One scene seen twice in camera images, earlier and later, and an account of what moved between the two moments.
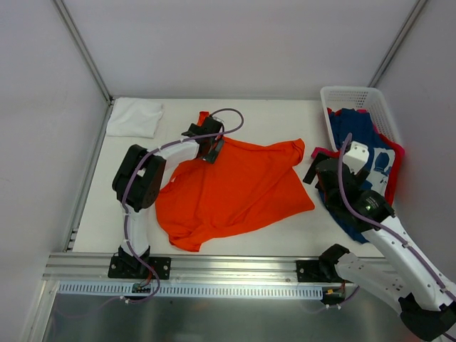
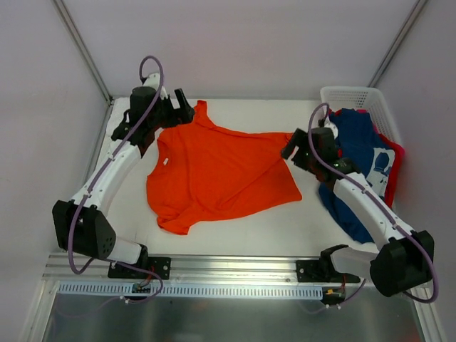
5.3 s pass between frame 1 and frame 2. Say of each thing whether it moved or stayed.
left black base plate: stayed
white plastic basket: stayed
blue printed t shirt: stayed
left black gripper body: moved
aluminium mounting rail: stayed
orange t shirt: moved
